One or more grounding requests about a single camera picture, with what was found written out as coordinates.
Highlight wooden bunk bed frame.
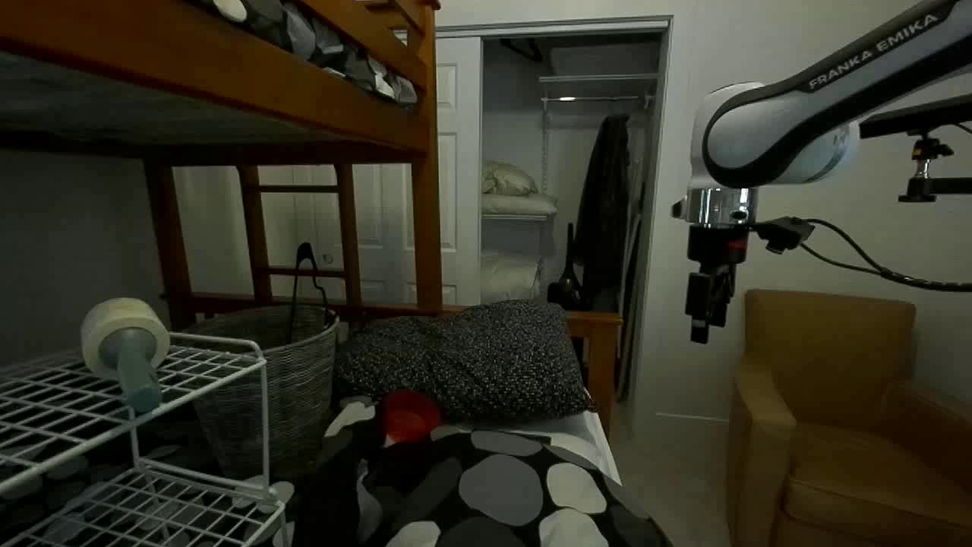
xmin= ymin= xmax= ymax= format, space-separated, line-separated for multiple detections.
xmin=0 ymin=0 xmax=625 ymax=429

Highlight dark hanging clothes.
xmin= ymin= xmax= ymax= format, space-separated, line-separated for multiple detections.
xmin=548 ymin=111 xmax=639 ymax=314

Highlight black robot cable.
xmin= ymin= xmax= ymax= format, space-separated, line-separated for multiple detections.
xmin=753 ymin=212 xmax=972 ymax=299

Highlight red round object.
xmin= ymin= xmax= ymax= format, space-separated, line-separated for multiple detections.
xmin=380 ymin=386 xmax=448 ymax=446

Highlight grey woven basket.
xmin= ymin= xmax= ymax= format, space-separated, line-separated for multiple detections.
xmin=189 ymin=240 xmax=342 ymax=481

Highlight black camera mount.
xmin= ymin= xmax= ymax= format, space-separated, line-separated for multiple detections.
xmin=858 ymin=93 xmax=972 ymax=206

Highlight white pillow in closet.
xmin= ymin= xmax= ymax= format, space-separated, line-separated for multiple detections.
xmin=480 ymin=159 xmax=541 ymax=202

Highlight white closet door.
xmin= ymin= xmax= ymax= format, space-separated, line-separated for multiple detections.
xmin=170 ymin=33 xmax=490 ymax=314

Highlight white bed sheet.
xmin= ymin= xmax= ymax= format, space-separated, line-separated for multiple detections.
xmin=430 ymin=409 xmax=623 ymax=488

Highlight white closet shelf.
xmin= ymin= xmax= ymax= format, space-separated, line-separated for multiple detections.
xmin=480 ymin=191 xmax=562 ymax=223

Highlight white folded linen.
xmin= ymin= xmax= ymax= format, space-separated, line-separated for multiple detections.
xmin=480 ymin=249 xmax=548 ymax=304

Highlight spotted bedding on bunk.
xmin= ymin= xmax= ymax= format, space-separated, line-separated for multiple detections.
xmin=195 ymin=0 xmax=423 ymax=111

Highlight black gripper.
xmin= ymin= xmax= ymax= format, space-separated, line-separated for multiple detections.
xmin=683 ymin=223 xmax=753 ymax=346

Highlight white wire rack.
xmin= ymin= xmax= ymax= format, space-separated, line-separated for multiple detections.
xmin=0 ymin=328 xmax=298 ymax=547

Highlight black speckled pillow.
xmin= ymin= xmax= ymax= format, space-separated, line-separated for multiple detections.
xmin=333 ymin=299 xmax=597 ymax=427

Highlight mustard yellow armchair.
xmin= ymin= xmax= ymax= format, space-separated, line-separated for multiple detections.
xmin=724 ymin=286 xmax=972 ymax=547

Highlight black duvet with grey spots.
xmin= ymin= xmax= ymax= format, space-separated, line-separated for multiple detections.
xmin=287 ymin=396 xmax=675 ymax=547

